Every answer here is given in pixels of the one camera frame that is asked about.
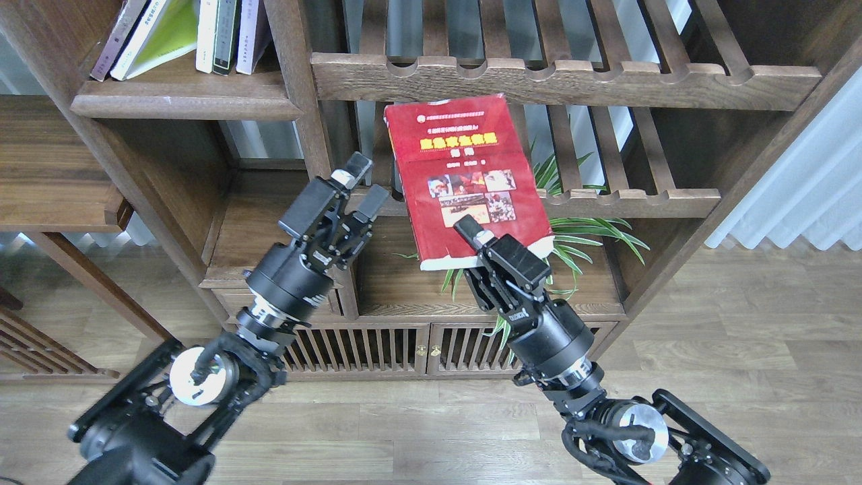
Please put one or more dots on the lavender upright book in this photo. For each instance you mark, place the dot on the lavender upright book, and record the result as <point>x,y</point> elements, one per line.
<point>254,36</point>

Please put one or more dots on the brass cabinet door knobs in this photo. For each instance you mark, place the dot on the brass cabinet door knobs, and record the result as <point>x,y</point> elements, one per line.
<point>424,350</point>

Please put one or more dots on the yellow green book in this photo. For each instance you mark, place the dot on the yellow green book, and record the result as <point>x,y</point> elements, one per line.
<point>165,31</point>

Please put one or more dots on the red book with photos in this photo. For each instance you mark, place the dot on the red book with photos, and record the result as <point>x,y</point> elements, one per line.
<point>462,157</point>

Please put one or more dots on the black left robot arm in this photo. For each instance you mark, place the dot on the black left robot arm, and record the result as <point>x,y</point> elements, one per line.
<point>159,425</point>

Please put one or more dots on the white curtain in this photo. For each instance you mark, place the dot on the white curtain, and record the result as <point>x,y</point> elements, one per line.
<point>813,190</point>

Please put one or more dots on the green spider plant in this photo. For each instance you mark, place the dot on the green spider plant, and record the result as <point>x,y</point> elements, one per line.
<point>570,235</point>

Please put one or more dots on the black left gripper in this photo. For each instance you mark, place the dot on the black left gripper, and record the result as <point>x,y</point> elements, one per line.
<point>290,282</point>

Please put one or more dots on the dark maroon book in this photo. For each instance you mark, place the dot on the dark maroon book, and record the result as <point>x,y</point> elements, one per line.
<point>126,20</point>

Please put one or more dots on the dark green upright book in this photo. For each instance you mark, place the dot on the dark green upright book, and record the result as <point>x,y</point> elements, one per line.
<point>226,30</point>

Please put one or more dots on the white upright book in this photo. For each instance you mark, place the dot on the white upright book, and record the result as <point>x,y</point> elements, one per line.
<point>206,35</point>

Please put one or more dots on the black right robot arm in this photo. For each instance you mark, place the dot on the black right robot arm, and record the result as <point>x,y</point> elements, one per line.
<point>609,436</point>

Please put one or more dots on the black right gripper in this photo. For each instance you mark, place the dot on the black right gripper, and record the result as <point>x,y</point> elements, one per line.
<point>549,339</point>

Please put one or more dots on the dark wooden bookshelf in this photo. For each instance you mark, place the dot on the dark wooden bookshelf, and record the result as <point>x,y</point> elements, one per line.
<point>669,145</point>

